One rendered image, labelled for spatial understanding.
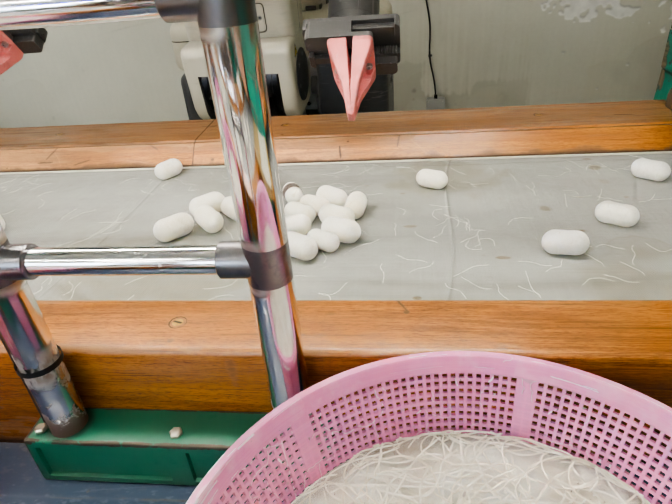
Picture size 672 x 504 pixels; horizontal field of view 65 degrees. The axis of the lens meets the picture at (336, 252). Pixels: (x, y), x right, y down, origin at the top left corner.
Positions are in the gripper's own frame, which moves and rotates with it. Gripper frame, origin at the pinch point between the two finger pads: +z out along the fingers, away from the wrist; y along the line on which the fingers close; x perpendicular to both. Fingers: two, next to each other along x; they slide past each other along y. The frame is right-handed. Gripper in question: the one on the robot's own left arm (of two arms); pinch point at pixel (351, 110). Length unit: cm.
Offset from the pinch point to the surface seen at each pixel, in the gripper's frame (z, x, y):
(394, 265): 18.6, -6.5, 4.6
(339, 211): 12.8, -4.0, -0.4
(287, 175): 4.4, 5.9, -7.8
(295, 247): 17.3, -7.4, -3.5
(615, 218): 13.7, -3.6, 23.2
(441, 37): -126, 147, 21
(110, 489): 35.5, -12.7, -13.8
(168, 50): -130, 150, -104
